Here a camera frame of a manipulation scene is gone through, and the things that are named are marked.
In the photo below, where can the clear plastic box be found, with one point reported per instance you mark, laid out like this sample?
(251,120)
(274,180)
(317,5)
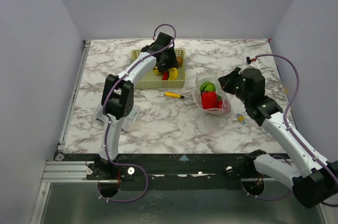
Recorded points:
(128,123)

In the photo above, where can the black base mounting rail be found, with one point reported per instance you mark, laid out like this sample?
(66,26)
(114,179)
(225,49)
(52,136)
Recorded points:
(164,172)

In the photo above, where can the red tomato toy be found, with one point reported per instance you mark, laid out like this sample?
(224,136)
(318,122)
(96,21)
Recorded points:
(209,100)
(219,104)

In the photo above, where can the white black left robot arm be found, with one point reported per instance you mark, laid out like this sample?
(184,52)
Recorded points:
(118,95)

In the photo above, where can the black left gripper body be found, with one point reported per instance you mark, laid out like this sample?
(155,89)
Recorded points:
(169,61)

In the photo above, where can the small yellow blue clip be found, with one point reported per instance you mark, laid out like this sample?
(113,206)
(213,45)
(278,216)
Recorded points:
(241,119)

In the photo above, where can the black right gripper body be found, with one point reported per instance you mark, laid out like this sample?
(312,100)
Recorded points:
(229,80)

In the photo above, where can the green striped watermelon toy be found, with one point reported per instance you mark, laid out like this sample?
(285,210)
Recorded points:
(207,87)

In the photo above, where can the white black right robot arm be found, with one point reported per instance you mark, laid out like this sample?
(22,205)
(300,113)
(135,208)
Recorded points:
(312,178)

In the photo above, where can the red chili pepper toy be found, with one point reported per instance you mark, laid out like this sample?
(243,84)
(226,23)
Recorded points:
(165,76)

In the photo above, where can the clear zip top bag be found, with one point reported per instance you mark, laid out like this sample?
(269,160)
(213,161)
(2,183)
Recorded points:
(212,77)

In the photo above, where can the beige perforated plastic basket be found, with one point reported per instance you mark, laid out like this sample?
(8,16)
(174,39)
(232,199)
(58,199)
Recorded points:
(153,81)

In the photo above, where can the brown kiwi toy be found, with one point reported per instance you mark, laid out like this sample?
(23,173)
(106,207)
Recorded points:
(179,61)

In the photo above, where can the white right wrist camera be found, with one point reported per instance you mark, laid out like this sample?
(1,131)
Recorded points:
(253,62)

